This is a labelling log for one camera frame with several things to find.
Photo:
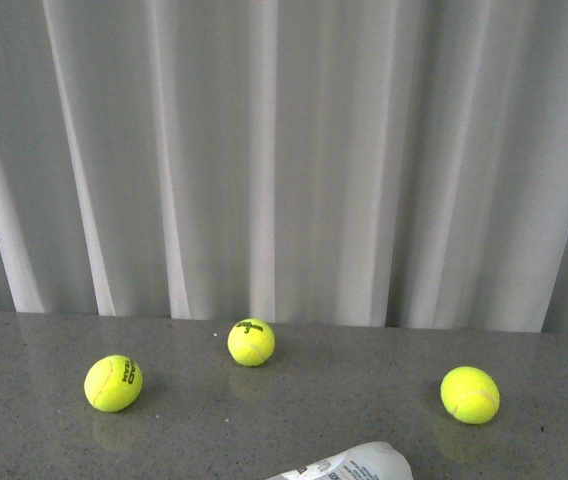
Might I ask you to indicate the clear Wilson tennis ball can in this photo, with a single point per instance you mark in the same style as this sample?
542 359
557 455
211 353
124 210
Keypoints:
370 461

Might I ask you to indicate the Wilson tennis ball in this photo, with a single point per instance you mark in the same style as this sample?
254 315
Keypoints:
251 342

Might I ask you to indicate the Head Team tennis ball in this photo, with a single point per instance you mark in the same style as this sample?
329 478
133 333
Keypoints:
113 383

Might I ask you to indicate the plain yellow tennis ball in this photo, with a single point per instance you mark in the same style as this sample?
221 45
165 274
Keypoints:
470 395

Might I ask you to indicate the white pleated curtain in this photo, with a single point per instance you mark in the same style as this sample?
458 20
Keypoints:
399 163

